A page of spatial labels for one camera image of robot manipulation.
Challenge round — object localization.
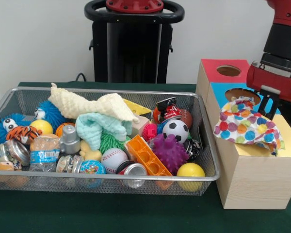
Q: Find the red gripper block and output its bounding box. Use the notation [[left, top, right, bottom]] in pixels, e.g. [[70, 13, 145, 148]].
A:
[[246, 60, 291, 120]]

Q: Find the dotted paper napkin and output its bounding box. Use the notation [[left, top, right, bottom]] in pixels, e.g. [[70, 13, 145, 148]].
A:
[[213, 96, 286, 157]]

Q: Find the wooden three-hole sorting box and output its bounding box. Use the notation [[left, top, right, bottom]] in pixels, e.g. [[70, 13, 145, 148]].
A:
[[195, 59, 291, 210]]

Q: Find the silver mesh bin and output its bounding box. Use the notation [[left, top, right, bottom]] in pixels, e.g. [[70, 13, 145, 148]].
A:
[[0, 86, 221, 197]]

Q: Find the brown toy football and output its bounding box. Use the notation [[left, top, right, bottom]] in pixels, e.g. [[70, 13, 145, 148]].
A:
[[179, 108, 194, 130]]

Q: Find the black and white soccer ball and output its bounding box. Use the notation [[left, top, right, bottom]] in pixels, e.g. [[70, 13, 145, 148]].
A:
[[162, 119, 190, 144]]

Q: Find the smooth yellow ball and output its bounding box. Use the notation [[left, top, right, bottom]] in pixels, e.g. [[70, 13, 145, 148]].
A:
[[176, 162, 206, 192]]

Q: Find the purple spiky ball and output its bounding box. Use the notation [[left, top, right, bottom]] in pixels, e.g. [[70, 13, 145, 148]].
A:
[[151, 133, 190, 176]]

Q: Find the orange plastic building block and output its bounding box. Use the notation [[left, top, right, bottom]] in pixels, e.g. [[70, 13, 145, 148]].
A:
[[125, 135, 173, 177]]

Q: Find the white baseball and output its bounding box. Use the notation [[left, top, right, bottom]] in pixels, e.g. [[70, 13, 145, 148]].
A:
[[101, 148, 129, 175]]

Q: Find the mint green cloth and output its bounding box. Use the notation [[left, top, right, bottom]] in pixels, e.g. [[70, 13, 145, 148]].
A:
[[75, 112, 133, 151]]

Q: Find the cream knitted cloth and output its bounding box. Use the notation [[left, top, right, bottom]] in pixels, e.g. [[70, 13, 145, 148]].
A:
[[48, 83, 140, 124]]

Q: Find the dark green tablecloth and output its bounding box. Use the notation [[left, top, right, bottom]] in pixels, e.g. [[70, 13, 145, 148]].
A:
[[0, 82, 291, 233]]

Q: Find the orange striped tiger plush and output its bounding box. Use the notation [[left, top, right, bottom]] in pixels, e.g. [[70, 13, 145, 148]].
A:
[[6, 125, 43, 144]]

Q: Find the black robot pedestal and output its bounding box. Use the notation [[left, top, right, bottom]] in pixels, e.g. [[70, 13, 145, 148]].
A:
[[84, 0, 185, 84]]

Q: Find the black cable loop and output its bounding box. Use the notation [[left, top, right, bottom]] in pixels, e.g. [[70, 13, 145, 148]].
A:
[[75, 72, 88, 83]]

